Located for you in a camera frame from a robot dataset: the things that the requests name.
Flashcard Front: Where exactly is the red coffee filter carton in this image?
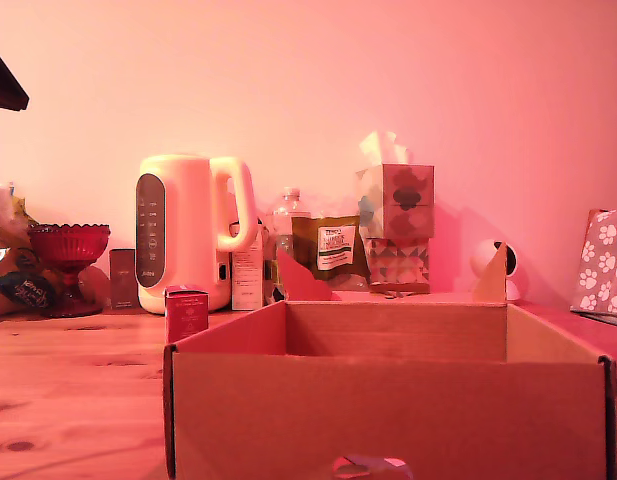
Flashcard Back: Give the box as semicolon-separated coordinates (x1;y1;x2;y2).
165;284;210;345

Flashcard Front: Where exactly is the small brown box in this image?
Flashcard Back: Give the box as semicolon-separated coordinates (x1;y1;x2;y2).
109;248;140;312

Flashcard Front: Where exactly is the white printed carton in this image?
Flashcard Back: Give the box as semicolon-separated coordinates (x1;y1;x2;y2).
230;224;266;312

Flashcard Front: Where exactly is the tissue box with tissue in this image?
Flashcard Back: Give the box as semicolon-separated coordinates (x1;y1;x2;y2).
355;130;436;241

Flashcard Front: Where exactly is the triangle patterned tissue box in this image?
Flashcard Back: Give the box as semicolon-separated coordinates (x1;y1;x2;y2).
363;236;432;295

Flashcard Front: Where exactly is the open cardboard box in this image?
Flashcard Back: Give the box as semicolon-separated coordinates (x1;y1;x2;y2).
162;241;617;480

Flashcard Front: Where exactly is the red glass footed bowl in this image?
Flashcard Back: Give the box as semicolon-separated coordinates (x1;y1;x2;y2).
26;223;112;319

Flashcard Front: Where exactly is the crinkled snack bag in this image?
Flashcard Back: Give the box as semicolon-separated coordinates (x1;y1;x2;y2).
0;182;65;319

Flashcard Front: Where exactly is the white electric kettle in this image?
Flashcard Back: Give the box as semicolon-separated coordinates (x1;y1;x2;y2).
135;153;260;316

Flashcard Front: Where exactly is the clear plastic water bottle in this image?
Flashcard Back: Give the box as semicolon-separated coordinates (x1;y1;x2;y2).
271;187;304;302

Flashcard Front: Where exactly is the green labelled pouch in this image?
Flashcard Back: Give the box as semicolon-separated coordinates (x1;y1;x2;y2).
291;214;370;284

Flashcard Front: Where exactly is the paw print bag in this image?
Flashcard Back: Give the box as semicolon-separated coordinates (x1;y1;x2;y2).
569;206;617;330

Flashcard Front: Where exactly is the small white round camera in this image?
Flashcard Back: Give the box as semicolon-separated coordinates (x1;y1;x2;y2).
469;238;523;302

